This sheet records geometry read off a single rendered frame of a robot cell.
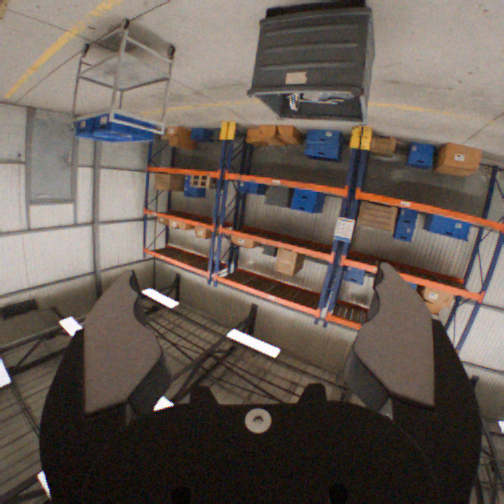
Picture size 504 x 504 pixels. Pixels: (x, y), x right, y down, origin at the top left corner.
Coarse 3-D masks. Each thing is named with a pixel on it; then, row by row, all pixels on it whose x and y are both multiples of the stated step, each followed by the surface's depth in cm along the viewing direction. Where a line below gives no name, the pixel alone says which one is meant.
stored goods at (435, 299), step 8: (352, 272) 451; (360, 272) 444; (344, 280) 460; (352, 280) 454; (360, 280) 447; (416, 288) 392; (424, 288) 392; (432, 288) 379; (424, 296) 391; (432, 296) 381; (440, 296) 374; (448, 296) 367; (432, 304) 389; (440, 304) 376; (448, 304) 369; (432, 312) 392
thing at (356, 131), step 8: (224, 128) 489; (232, 128) 481; (360, 128) 368; (368, 128) 360; (224, 136) 494; (232, 136) 487; (352, 136) 376; (368, 136) 362; (352, 144) 377; (368, 144) 366
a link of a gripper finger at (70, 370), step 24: (72, 336) 7; (72, 360) 6; (72, 384) 6; (48, 408) 5; (72, 408) 5; (120, 408) 5; (48, 432) 4; (72, 432) 4; (96, 432) 5; (48, 456) 4; (72, 456) 4; (96, 456) 4; (48, 480) 3; (72, 480) 3
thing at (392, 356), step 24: (384, 264) 11; (384, 288) 9; (408, 288) 9; (384, 312) 8; (408, 312) 8; (360, 336) 7; (384, 336) 7; (408, 336) 7; (432, 336) 7; (360, 360) 6; (384, 360) 6; (408, 360) 6; (432, 360) 6; (360, 384) 7; (384, 384) 6; (408, 384) 6; (432, 384) 5
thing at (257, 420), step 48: (144, 432) 4; (192, 432) 5; (240, 432) 5; (288, 432) 4; (336, 432) 4; (384, 432) 4; (96, 480) 3; (144, 480) 4; (192, 480) 4; (240, 480) 4; (288, 480) 4; (336, 480) 4; (384, 480) 3; (432, 480) 3
